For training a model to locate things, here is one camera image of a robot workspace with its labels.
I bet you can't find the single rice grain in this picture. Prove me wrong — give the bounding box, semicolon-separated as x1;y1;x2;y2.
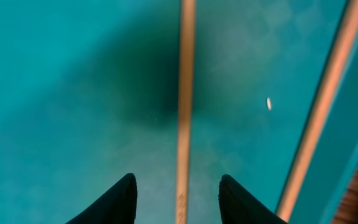
266;97;272;111

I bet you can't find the wooden chopstick right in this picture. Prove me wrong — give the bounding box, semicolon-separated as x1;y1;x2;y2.
276;0;358;222

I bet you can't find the teal plastic tray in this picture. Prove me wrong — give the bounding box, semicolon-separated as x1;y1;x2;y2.
0;0;348;223

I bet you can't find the wooden chopstick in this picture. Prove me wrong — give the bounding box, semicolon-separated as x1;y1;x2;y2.
276;0;358;222
175;0;196;224

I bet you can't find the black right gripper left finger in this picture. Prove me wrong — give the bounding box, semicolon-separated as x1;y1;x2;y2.
67;173;137;224

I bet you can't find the wooden chopstick left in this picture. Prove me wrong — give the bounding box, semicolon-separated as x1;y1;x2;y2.
175;0;196;224

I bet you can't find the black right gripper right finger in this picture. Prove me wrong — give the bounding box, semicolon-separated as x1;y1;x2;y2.
218;174;287;224

